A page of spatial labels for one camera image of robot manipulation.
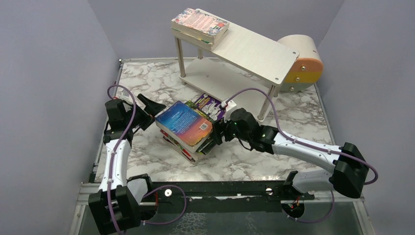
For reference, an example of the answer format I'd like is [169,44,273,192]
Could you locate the purple cartoon book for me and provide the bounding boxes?
[194,93,225,121]

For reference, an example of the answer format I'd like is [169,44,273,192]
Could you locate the blue orange sunset book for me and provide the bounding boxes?
[156,101,212,153]

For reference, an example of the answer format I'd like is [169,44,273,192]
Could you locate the dark green forest book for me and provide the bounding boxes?
[185,100,218,155]

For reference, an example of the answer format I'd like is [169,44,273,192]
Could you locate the white two-tier shelf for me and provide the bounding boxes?
[175,23,299,122]

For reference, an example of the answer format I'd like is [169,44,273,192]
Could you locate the green 104-storey treehouse book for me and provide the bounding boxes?
[171,29,228,51]

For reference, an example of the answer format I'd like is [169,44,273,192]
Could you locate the pink floral book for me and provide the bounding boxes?
[171,8,230,44]

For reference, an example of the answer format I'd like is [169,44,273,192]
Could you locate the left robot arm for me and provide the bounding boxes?
[88,94,166,235]

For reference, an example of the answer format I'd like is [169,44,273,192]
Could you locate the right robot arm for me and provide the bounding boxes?
[212,108,369,198]

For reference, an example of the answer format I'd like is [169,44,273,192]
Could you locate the red bottom books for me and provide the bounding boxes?
[160,130,207,164]

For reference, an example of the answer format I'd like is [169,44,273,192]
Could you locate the round wooden drawer box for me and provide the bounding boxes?
[278,34,323,93]

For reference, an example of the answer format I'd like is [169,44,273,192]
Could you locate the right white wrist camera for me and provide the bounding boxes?
[221,99,237,122]

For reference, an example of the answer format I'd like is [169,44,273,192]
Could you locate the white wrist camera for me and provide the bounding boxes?
[115,89,132,103]
[221,99,237,122]

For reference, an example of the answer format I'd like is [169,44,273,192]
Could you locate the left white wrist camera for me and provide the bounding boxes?
[115,89,132,103]

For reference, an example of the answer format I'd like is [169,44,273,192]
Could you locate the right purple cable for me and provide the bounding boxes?
[224,87,379,224]

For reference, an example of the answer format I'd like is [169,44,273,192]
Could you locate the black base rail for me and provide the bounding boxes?
[87,180,316,215]

